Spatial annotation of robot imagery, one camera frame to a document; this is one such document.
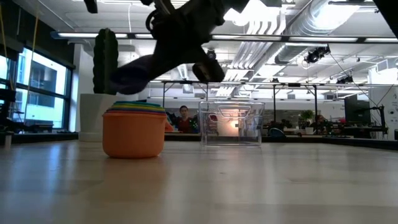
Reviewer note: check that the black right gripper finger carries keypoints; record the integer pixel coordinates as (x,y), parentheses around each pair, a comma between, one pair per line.
(149,79)
(140,67)

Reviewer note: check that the orange measuring cup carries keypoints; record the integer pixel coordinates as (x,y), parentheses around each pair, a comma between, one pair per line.
(133,137)

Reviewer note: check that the black ceiling camera cluster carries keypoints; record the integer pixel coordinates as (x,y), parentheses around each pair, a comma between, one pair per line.
(315,56)

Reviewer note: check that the black computer monitor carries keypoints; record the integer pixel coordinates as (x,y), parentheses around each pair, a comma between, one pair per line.
(357,112)

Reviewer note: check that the overhead beam with strip lights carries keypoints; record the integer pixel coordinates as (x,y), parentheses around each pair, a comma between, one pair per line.
(326,39)

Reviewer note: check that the red measuring cup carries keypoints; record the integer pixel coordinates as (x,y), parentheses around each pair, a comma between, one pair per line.
(136,113)

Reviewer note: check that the white hexagonal plant pot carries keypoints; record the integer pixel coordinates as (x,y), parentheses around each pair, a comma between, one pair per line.
(90,118)

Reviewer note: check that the green cactus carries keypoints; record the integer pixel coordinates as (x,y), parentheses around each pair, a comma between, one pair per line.
(105,56)

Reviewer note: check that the clear plastic basket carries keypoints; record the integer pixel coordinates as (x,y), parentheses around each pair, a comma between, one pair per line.
(248,137)

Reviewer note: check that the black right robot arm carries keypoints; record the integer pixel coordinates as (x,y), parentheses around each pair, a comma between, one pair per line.
(388,12)

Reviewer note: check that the black overhead camera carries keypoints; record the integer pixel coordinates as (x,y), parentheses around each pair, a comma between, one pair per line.
(211,54)

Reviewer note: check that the large window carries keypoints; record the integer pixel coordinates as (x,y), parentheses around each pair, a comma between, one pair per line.
(43,77)

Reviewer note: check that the person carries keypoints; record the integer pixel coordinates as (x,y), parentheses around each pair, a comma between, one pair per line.
(184,124)
(320,123)

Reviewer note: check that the green potted plant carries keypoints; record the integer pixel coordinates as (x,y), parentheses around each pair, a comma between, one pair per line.
(307,115)

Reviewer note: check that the black aluminium table frame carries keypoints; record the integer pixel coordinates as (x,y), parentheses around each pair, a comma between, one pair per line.
(342,141)

